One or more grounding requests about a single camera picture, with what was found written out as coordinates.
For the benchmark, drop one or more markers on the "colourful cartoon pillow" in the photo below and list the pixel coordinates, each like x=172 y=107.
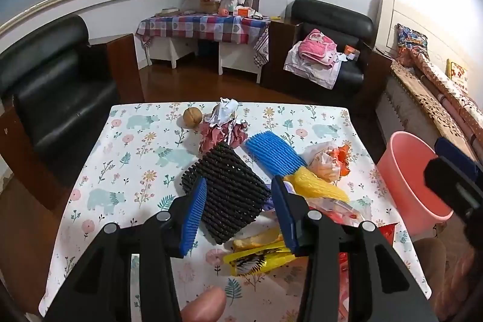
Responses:
x=411 y=43

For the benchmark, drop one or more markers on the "brown walnut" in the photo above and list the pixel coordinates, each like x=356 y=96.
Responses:
x=192 y=117

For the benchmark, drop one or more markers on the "clear bag with orange peel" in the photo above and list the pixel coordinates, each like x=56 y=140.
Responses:
x=328 y=163

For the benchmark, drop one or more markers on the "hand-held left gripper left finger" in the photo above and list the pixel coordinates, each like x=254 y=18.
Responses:
x=192 y=216

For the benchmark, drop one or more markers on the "yellow snack wrapper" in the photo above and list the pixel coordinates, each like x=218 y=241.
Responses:
x=260 y=261

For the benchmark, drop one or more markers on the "yellow flower pillow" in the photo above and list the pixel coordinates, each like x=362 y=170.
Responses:
x=457 y=73

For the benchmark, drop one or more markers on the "small orange ball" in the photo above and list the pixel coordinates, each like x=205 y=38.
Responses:
x=223 y=11

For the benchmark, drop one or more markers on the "black glasses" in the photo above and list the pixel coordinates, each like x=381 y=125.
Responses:
x=256 y=17

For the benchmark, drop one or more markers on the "black foam net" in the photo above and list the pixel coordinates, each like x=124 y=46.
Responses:
x=230 y=190

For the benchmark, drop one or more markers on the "clear plastic wrapper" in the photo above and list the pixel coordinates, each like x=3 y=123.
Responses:
x=339 y=210

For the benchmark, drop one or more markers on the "blue foam net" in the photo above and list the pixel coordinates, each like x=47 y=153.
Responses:
x=271 y=156

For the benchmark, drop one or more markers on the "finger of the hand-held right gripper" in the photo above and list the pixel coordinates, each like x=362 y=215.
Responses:
x=452 y=152
x=445 y=178

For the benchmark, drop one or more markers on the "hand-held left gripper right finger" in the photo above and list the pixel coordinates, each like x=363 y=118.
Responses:
x=283 y=212

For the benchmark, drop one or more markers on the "orange dotted quilt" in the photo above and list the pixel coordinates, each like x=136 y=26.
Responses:
x=452 y=88

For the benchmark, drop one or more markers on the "pink plastic bucket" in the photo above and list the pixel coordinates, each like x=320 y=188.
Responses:
x=407 y=186

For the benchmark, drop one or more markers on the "pink folded cloth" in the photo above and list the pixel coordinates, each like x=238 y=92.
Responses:
x=317 y=46

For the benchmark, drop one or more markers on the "small orange box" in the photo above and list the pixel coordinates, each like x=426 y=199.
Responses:
x=349 y=50

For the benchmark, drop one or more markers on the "white side table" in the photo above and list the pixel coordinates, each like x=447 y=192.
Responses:
x=234 y=58

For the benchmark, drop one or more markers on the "flat white box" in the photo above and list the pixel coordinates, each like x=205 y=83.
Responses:
x=168 y=10

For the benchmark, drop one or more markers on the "checkered cloth side table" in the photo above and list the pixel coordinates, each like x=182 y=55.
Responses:
x=196 y=26

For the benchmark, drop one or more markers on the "brown leaf pattern blanket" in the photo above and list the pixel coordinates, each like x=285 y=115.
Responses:
x=434 y=107

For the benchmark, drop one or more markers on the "white cloth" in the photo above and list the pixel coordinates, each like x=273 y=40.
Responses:
x=320 y=75

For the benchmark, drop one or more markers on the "orange and white box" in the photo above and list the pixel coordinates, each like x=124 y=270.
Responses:
x=243 y=10

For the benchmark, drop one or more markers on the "person's left hand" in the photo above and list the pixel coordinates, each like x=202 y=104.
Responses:
x=205 y=305

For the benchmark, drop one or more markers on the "black leather armchair wooden sides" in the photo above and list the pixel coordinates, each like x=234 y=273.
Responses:
x=56 y=92

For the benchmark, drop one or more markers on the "white paper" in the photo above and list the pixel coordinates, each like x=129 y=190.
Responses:
x=226 y=110

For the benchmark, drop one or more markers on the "yellow fruit peel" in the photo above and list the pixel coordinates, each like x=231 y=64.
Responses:
x=256 y=237

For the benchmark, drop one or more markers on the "yellow foam net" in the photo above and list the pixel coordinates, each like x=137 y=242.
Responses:
x=317 y=186

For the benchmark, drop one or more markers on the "black leather armchair with clothes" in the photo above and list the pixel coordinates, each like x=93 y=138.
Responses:
x=332 y=14

